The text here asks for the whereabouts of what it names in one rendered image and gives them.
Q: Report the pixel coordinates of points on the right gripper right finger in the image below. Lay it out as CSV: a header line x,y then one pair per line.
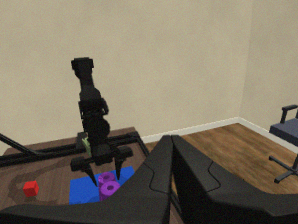
x,y
210,194

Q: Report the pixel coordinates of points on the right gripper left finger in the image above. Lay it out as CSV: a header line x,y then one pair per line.
x,y
145,198

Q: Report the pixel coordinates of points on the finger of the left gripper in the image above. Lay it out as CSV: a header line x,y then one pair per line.
x,y
90,174
118,164

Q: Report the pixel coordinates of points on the red cube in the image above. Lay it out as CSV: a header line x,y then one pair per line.
x,y
31,188

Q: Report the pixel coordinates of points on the blue flat mat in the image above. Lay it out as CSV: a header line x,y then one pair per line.
x,y
83,190

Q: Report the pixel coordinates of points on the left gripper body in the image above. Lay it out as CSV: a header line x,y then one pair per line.
x,y
78,164

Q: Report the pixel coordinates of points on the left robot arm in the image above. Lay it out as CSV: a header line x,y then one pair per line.
x,y
91,102

